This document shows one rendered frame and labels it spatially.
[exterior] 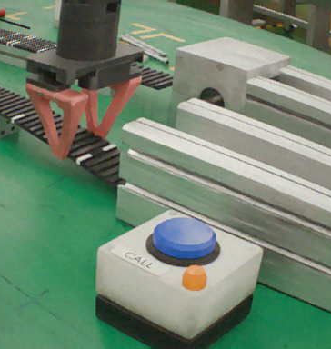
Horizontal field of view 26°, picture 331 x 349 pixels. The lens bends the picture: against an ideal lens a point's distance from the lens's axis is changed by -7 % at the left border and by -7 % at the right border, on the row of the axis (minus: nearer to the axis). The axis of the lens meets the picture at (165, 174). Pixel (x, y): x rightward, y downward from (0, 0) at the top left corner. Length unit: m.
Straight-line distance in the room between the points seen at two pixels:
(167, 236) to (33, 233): 0.17
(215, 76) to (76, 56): 0.17
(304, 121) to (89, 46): 0.23
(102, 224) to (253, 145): 0.14
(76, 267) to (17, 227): 0.08
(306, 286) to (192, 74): 0.32
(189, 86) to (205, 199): 0.24
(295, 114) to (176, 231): 0.29
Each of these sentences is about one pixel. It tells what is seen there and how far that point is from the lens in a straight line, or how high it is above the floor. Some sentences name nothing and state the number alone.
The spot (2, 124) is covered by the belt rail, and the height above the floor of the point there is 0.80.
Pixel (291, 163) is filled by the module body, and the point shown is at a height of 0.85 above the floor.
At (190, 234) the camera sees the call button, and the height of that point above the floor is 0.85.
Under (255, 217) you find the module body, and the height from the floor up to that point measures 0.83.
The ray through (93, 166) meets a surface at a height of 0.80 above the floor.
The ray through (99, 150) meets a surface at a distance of 0.70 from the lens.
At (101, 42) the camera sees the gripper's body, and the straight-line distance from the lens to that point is 0.65.
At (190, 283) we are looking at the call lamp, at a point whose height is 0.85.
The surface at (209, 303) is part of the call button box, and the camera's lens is 0.45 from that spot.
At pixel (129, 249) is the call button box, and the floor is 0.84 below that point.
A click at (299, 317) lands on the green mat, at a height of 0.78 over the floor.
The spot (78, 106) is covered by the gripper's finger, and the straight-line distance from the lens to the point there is 0.64.
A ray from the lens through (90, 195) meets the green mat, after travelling 0.66.
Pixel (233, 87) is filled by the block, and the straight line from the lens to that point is 0.75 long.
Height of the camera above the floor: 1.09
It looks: 26 degrees down
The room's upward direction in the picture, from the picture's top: 6 degrees clockwise
